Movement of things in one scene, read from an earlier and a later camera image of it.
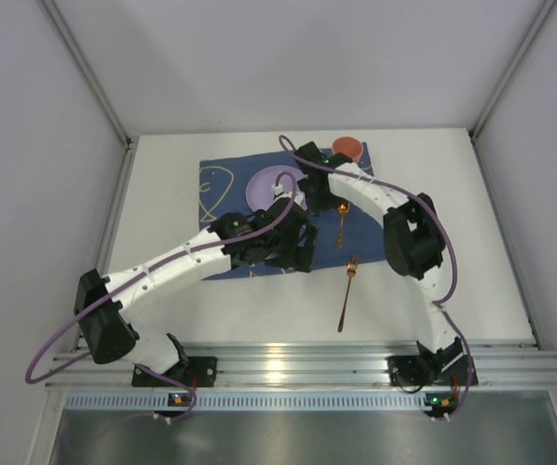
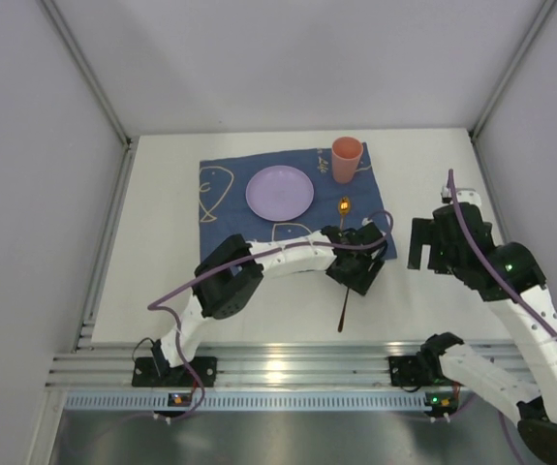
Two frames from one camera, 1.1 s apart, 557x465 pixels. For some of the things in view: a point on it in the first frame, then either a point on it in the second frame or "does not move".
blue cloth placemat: [345, 234] does not move
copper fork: [351, 270] does not move
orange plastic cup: [351, 146] does not move
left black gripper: [302, 243] to [355, 273]
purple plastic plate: [259, 190] does not move
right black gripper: [314, 192] to [419, 243]
